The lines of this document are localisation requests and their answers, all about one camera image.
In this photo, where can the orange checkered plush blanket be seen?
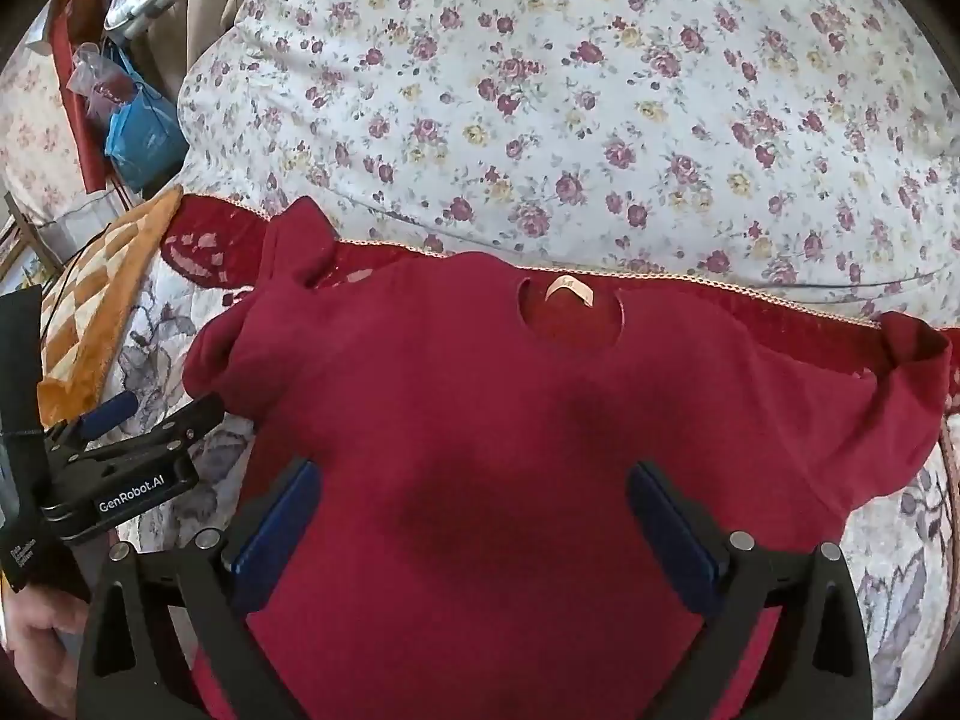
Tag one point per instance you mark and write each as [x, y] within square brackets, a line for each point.
[85, 313]

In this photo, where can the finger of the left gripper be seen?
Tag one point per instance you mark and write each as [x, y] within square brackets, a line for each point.
[183, 428]
[104, 418]

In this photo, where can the clear plastic bag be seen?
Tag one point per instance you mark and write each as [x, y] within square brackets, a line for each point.
[104, 85]

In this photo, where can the dark red small sweater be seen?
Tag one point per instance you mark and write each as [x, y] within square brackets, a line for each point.
[473, 554]

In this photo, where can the floral white duvet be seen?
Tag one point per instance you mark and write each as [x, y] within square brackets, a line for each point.
[808, 148]

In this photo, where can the blue plastic bag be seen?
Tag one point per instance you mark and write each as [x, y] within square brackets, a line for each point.
[144, 141]

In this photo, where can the person's left hand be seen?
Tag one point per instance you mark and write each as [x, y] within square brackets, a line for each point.
[35, 618]

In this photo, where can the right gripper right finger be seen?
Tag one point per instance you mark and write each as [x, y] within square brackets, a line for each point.
[817, 665]

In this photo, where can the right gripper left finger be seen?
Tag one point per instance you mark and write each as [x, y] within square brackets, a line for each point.
[132, 665]

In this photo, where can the floral pillow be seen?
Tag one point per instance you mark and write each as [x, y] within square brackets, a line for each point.
[39, 159]

